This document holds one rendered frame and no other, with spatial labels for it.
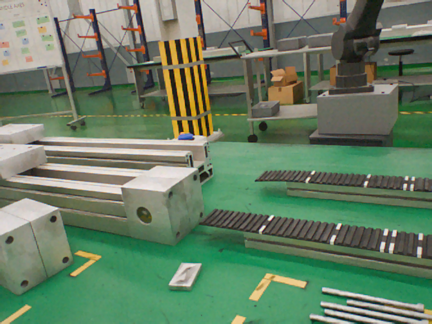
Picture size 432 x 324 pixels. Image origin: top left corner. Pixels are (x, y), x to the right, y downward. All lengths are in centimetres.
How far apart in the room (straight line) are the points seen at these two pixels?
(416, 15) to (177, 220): 771
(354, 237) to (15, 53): 635
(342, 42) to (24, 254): 87
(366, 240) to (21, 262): 47
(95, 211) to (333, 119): 70
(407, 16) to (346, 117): 710
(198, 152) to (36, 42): 568
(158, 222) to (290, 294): 24
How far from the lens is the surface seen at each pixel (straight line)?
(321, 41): 363
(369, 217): 66
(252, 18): 901
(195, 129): 404
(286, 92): 574
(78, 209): 74
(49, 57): 634
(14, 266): 61
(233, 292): 50
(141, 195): 61
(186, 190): 63
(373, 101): 108
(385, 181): 71
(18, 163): 90
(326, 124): 112
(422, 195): 69
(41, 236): 61
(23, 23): 651
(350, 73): 112
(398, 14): 818
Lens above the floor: 109
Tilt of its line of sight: 18 degrees down
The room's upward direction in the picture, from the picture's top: 8 degrees counter-clockwise
